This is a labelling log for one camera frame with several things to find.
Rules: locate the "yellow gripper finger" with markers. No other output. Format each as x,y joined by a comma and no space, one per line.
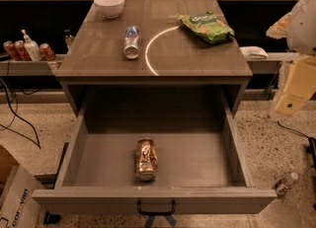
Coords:
299,87
279,29

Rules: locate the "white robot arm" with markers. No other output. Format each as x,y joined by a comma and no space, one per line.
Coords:
299,28

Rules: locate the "grey cabinet counter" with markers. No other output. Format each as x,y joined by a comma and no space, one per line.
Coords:
169,52

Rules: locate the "open grey top drawer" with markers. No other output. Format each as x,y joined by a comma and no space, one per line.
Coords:
200,162

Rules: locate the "red can right of bottle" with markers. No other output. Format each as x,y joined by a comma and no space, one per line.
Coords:
47,51

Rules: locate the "red can far left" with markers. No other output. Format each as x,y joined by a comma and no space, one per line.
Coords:
11,50

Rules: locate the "grey side shelf right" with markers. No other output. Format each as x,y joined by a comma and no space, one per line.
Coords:
272,63

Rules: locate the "grey side shelf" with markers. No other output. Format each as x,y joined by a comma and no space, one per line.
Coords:
30,68
272,63

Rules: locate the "white folded cloth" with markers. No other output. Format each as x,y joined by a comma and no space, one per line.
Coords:
254,52

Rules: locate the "green chip bag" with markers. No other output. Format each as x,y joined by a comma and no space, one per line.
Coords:
208,27

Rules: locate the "clear plastic water bottle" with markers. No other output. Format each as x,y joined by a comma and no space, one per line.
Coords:
286,183

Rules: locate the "white bowl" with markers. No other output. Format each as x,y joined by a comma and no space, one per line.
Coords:
109,8

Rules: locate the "dark small bottle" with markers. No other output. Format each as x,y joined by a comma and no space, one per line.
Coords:
68,37

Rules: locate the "white soap pump bottle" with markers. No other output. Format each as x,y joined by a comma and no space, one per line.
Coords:
32,47

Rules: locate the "grey side shelf left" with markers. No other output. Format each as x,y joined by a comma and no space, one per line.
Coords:
30,68

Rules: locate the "white cardboard box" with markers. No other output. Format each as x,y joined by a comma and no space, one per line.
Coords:
17,207

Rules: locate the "black drawer handle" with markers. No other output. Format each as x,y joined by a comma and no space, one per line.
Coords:
156,208

